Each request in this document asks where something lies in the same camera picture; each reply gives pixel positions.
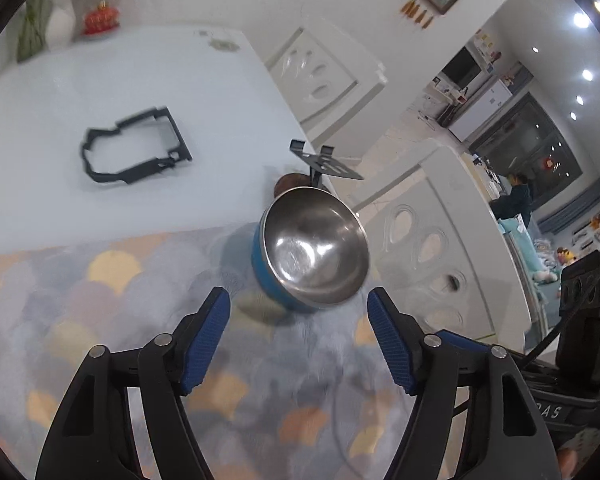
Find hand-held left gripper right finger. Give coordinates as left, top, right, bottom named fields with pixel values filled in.
left=366, top=286, right=563, bottom=480

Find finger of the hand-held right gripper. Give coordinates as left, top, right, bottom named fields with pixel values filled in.
left=436, top=329, right=532, bottom=377

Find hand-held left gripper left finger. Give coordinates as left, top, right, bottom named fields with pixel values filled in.
left=35, top=286, right=232, bottom=480

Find blue steel-lined bowl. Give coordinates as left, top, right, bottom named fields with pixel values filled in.
left=251, top=186, right=371, bottom=313

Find white dining chair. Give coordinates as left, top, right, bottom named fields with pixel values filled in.
left=355, top=147, right=546, bottom=356
left=265, top=25, right=388, bottom=143

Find fan-pattern placemat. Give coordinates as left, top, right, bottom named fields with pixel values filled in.
left=0, top=220, right=481, bottom=480

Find light blue plush toy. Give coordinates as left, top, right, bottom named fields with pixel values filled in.
left=497, top=215, right=561, bottom=283

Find brown round object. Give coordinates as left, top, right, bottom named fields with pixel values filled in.
left=272, top=172, right=313, bottom=198

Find dark glass door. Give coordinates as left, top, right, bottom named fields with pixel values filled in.
left=470, top=92, right=583, bottom=196

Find black folding stand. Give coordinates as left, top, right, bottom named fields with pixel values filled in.
left=287, top=139, right=365, bottom=191

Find white appliance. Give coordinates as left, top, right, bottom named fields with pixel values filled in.
left=450, top=80, right=511, bottom=142

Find dark screen appliance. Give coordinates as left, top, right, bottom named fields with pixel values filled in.
left=440, top=47, right=486, bottom=91

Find row of ceiling spotlights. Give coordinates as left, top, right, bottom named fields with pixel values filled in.
left=530, top=0, right=600, bottom=121

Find red lidded cup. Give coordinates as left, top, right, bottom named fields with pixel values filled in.
left=82, top=2, right=118, bottom=36

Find white ceramic vase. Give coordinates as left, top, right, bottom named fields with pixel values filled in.
left=45, top=0, right=76, bottom=51

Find green glass vase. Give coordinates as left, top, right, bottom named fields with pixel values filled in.
left=17, top=0, right=51, bottom=63

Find black cable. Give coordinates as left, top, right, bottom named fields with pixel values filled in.
left=520, top=260, right=600, bottom=366

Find black plastic frame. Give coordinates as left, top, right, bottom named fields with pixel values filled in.
left=80, top=106, right=193, bottom=186

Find orange wall ornaments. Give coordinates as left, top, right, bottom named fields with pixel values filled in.
left=400, top=0, right=435, bottom=28

